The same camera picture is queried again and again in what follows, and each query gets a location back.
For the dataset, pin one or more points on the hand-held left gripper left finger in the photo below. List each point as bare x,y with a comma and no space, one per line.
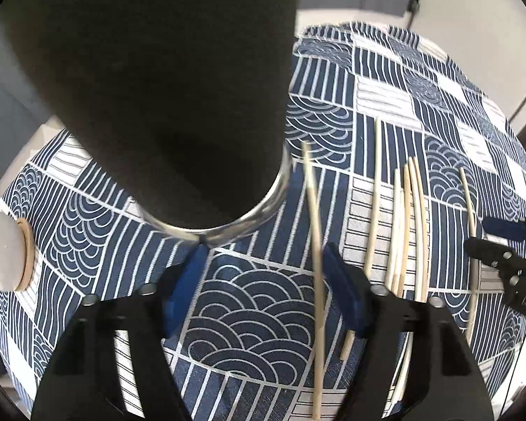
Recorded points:
187,283

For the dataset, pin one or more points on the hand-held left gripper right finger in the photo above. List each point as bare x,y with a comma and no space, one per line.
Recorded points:
345,291

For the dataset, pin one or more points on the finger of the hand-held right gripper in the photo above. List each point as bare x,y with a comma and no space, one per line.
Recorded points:
491,252
504,227

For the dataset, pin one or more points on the bamboo chopstick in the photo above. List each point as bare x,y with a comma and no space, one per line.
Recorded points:
470,210
374,210
404,228
316,272
422,228
394,228
414,210

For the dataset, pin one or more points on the black cylindrical utensil holder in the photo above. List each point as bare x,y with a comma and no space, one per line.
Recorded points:
158,96

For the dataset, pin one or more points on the blue white patterned tablecloth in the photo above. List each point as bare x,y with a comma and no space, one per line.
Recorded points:
245,307

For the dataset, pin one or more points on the round wooden coaster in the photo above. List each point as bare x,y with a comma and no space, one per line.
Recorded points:
26,254

